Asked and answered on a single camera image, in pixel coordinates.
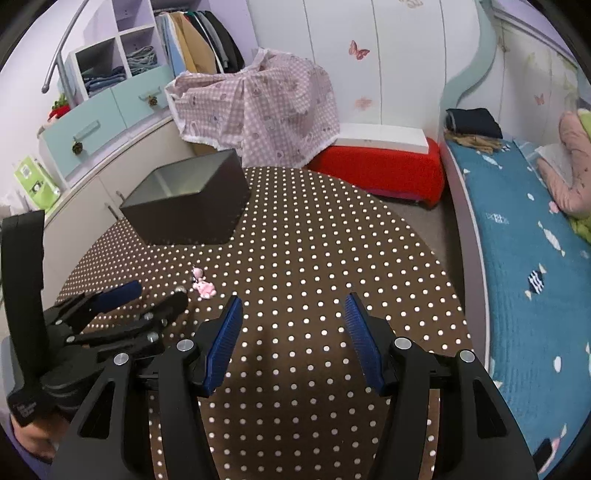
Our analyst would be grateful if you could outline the pink flower charm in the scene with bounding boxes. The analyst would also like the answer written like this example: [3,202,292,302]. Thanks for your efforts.
[192,266,217,301]

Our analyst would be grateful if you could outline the white pillow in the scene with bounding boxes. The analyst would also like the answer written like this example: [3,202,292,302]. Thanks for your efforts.
[526,143,574,176]

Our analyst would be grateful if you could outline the teal drawer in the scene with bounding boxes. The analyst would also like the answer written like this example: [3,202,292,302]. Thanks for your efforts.
[39,89,126,181]
[113,64,176,131]

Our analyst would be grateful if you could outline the pink checked cloth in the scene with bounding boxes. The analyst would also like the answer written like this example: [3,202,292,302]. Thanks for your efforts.
[164,47,343,169]

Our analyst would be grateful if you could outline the folded tan clothes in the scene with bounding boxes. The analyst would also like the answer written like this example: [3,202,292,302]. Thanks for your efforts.
[445,133,507,153]

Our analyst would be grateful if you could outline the grey metal handrail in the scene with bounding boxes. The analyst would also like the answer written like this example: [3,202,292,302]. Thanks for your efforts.
[41,0,91,94]

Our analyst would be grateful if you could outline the folded dark clothes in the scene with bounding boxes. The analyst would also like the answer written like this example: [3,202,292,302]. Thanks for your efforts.
[444,107,503,140]

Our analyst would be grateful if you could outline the light blue hanging shirt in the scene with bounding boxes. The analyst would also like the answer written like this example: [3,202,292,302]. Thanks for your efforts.
[159,14,184,77]

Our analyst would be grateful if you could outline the pink plush pillow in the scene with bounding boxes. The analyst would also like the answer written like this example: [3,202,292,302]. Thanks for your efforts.
[537,111,591,214]

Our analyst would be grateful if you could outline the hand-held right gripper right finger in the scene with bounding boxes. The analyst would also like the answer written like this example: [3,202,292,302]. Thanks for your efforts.
[344,292,539,480]

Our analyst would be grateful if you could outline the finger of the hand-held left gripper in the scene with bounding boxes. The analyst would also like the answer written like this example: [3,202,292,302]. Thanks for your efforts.
[68,290,190,364]
[54,279,144,339]

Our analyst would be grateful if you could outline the red storage box white lid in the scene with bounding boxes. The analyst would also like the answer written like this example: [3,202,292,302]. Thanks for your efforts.
[307,136,447,209]

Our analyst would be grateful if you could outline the white low cabinet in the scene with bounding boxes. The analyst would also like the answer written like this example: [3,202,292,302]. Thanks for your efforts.
[41,113,186,260]

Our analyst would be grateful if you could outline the dark hanging jackets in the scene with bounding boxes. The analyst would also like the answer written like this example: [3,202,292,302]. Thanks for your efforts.
[185,8,246,73]

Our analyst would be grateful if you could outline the white flat box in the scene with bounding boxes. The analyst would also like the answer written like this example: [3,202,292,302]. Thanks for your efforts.
[335,122,430,153]

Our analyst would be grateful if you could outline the white wardrobe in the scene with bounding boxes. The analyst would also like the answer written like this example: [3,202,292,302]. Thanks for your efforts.
[245,0,491,140]

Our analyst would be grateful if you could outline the tan hanging coat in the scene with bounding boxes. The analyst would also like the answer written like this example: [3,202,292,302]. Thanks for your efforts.
[168,11,218,75]

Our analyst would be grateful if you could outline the person's left hand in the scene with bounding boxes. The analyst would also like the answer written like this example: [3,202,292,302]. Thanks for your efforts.
[11,408,71,462]

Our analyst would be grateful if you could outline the folded dark blue jeans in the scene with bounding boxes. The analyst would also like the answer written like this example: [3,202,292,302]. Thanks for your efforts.
[82,65,127,96]

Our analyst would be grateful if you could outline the green white paper bag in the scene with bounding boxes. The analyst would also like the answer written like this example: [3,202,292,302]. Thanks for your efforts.
[12,155,62,216]

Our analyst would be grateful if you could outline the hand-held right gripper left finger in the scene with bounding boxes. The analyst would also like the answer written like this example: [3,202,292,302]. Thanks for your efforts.
[50,294,245,480]

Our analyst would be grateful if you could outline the folded light blue jeans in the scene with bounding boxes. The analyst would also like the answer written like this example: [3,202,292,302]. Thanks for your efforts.
[125,44,158,75]

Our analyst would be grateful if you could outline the red strawberry plush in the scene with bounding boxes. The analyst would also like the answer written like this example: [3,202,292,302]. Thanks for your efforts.
[48,94,73,122]

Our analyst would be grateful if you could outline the teal fish print bedsheet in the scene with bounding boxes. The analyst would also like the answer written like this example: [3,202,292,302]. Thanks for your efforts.
[447,134,591,477]

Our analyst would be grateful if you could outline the brown polka dot tablecloth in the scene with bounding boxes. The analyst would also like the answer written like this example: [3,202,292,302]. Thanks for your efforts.
[54,166,477,480]

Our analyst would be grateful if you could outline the grey metal box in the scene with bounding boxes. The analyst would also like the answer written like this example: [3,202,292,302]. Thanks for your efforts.
[119,148,253,247]

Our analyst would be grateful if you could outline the person's left forearm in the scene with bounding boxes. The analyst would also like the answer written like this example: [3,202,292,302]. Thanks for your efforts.
[16,445,54,480]

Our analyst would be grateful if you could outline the purple staircase cabinet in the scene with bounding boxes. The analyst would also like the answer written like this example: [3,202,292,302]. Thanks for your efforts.
[64,0,177,100]

